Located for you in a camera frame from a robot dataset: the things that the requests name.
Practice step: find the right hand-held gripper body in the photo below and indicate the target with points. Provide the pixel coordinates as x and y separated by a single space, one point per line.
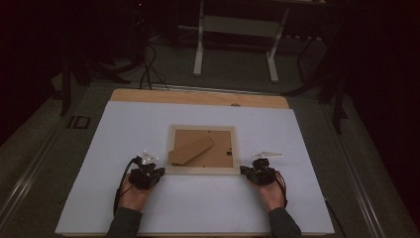
262 175

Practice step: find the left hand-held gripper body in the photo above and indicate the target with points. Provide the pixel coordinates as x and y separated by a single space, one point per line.
143 177

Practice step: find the wooden picture frame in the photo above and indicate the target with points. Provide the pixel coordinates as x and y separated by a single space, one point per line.
203 148

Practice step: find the person's right hand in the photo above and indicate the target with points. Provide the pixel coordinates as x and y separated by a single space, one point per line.
272 195

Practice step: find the person's left hand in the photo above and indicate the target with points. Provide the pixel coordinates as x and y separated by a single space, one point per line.
133 198

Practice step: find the white table mat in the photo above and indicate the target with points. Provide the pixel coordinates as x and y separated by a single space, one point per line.
198 205

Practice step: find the small round table fitting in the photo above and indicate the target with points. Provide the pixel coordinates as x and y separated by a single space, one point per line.
235 105

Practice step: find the black metal stand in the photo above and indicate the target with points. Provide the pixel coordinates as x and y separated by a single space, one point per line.
66 89
336 99

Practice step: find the white metal table stand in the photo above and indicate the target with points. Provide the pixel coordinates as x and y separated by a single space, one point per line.
237 26

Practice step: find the black rectangular floor bracket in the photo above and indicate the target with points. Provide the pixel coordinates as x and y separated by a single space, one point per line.
79 122

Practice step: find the metal floor rail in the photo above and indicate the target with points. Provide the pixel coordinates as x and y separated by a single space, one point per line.
211 89
356 178
26 175

